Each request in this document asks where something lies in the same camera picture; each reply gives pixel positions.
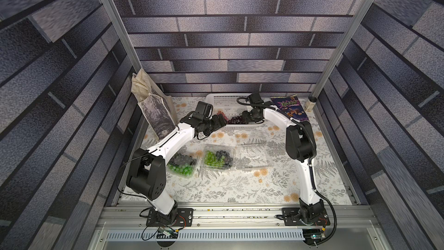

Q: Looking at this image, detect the dark red grape bunch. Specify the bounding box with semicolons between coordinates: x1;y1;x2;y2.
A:
227;116;246;125

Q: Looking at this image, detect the pink grape bunch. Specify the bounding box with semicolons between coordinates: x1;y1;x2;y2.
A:
217;111;229;123

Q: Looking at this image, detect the green grape bunch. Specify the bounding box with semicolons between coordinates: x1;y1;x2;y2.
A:
203;151;219;168
168;164;195;178

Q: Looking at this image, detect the dark blue grape bunch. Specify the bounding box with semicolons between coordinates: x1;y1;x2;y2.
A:
216;150;233;168

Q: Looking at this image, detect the small black grape bunch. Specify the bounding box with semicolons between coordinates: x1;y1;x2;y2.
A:
170;153;197;166

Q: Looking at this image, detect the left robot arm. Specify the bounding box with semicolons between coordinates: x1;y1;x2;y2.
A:
126;112;227;215

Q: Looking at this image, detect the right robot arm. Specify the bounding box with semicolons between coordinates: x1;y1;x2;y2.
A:
242;105;330;226

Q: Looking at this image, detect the white plastic basket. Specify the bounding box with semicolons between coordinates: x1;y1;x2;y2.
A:
205;93;261;131

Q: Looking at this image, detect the purple candy bag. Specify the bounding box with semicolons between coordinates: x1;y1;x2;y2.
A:
271;96;309;122

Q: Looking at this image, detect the beige tote bag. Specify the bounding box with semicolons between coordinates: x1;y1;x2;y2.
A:
131;69;178;140

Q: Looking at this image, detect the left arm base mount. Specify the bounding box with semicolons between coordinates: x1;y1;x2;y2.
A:
145;207;194;228

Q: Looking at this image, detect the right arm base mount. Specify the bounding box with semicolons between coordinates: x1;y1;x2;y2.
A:
277;207;331;227

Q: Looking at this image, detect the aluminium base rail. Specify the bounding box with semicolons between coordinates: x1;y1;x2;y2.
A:
88;202;391;250

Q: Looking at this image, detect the black corrugated cable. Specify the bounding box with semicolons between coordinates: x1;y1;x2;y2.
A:
236;96;338;247

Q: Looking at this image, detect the aluminium frame post left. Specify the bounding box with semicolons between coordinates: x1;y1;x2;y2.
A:
101;0;142;72

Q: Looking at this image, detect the aluminium frame post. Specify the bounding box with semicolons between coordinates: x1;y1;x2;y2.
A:
101;0;142;72
310;0;374;98

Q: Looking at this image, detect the aluminium frame post right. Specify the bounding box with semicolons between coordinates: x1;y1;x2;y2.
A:
310;0;374;98

